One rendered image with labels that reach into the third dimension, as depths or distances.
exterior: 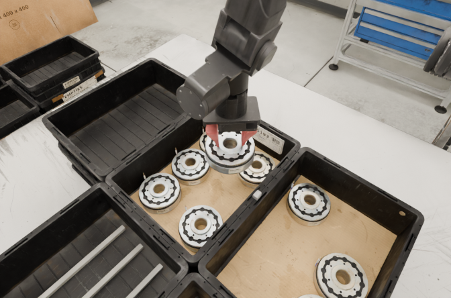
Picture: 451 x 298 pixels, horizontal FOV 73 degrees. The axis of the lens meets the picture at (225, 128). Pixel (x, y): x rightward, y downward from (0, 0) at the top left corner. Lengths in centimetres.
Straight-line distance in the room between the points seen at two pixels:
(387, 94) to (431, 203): 160
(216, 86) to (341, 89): 216
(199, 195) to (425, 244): 63
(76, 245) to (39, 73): 134
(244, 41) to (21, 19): 292
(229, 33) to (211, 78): 6
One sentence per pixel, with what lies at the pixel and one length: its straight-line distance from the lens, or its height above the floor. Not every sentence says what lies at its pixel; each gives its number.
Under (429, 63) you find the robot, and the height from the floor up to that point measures 87.
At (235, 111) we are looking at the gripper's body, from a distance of 52.
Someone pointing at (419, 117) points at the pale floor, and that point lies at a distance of 255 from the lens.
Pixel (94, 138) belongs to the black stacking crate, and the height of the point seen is 83.
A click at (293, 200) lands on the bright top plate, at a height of 86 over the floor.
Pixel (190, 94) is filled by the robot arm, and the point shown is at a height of 125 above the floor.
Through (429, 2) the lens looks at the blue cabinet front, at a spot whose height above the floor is 68.
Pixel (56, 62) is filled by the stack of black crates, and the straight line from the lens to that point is 206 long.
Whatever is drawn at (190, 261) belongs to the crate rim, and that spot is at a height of 93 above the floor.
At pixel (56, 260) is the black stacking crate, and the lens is 83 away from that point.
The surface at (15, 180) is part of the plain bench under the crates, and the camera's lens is 120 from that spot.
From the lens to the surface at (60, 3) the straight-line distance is 336.
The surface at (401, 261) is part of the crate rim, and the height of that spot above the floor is 93.
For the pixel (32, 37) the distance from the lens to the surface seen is 327.
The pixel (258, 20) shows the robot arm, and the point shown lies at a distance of 39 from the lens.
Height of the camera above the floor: 153
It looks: 47 degrees down
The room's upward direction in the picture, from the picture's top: straight up
